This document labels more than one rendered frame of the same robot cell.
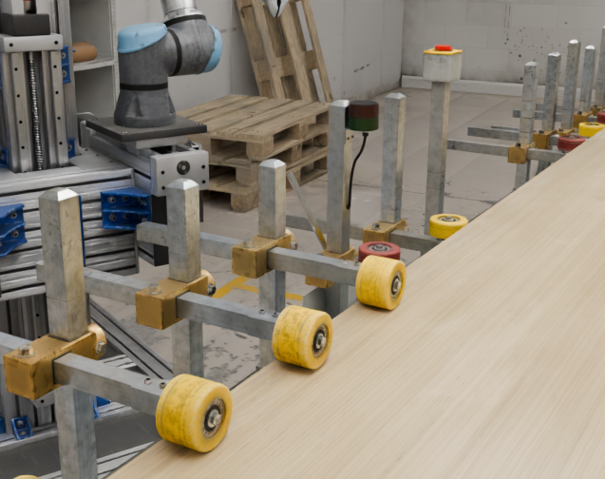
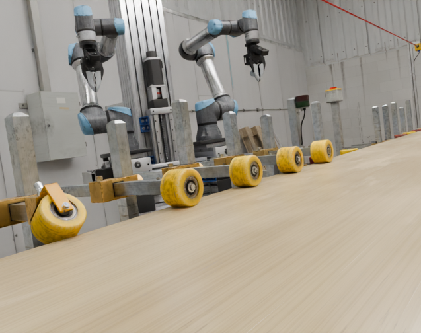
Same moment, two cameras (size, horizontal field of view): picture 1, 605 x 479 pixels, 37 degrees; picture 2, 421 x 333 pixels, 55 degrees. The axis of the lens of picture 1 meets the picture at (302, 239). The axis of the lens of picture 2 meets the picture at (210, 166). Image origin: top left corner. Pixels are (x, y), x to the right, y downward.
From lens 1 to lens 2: 0.45 m
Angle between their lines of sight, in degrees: 17
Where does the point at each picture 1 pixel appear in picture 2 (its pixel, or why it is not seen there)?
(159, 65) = (213, 113)
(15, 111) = (156, 138)
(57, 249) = (180, 123)
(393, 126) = (316, 115)
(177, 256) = (229, 144)
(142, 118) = (208, 135)
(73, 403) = not seen: hidden behind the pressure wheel
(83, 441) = not seen: hidden behind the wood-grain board
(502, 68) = not seen: hidden behind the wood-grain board
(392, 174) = (319, 137)
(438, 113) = (336, 115)
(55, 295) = (181, 145)
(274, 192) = (267, 127)
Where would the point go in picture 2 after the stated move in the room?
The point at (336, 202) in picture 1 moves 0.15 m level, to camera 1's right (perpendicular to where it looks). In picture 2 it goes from (296, 142) to (330, 137)
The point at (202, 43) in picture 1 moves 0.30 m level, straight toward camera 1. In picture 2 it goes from (229, 104) to (230, 100)
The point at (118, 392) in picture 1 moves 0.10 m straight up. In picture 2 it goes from (211, 172) to (206, 135)
